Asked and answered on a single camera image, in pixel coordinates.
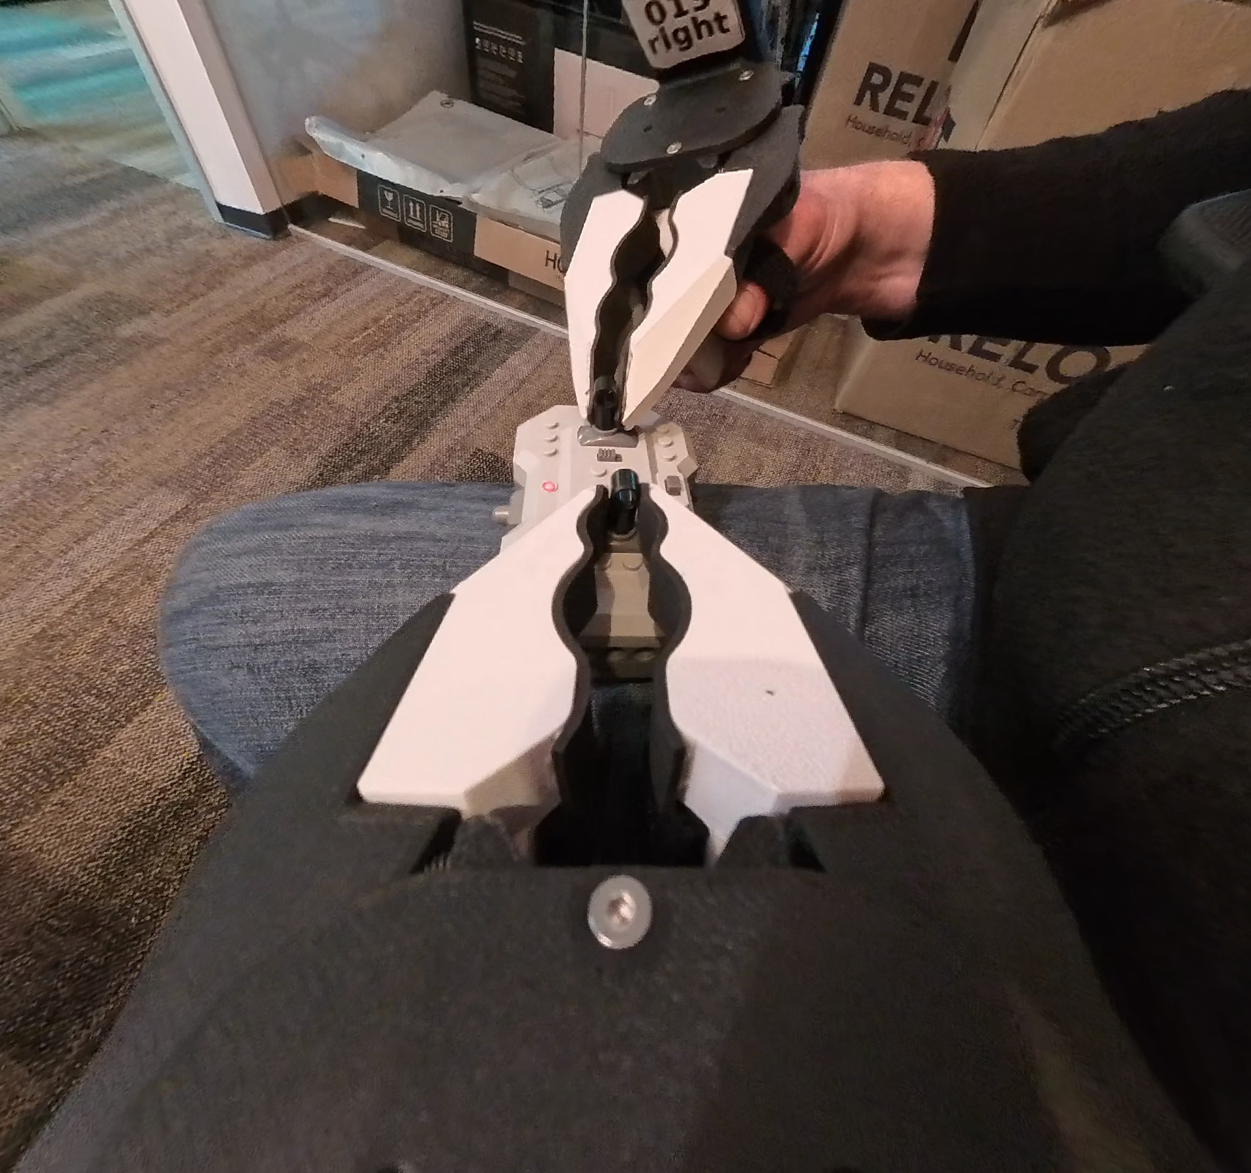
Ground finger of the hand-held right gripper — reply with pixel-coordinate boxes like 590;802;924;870
560;189;669;438
613;164;757;425

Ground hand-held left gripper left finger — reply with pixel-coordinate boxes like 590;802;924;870
359;497;602;865

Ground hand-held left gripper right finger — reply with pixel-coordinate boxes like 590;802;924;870
653;497;887;865

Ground grey remote controller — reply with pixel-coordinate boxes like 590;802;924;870
492;409;705;660

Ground person's right forearm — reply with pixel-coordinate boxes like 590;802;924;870
857;89;1251;344

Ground person's right hand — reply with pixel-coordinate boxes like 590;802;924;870
676;159;943;394

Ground person's blue jeans leg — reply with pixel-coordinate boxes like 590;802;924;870
162;481;980;793

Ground black printed box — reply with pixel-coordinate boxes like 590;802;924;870
463;0;606;132

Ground flat white packaged boxes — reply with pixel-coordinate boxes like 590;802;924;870
307;89;590;299

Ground open-flap cardboard box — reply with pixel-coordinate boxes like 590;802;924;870
935;0;1251;151

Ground white pillar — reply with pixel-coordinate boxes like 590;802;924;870
80;0;295;235

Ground grey chair armrest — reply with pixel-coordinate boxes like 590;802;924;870
1163;189;1251;301

